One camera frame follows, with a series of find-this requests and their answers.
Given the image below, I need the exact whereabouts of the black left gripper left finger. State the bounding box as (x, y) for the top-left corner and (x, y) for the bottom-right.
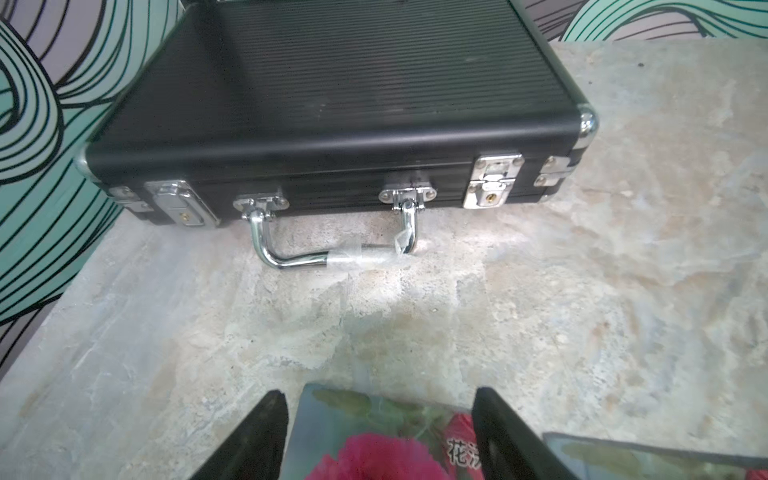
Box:
(191, 390), (289, 480)

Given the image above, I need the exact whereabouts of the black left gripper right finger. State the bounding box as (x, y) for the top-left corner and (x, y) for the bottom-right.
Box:
(471, 387), (577, 480)

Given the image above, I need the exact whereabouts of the hollyhock seed packet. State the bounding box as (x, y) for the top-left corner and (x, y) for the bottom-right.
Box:
(280, 384), (484, 479)
(543, 432), (767, 479)

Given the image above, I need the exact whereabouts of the black aluminium briefcase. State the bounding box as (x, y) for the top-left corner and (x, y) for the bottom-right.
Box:
(75, 1), (599, 269)

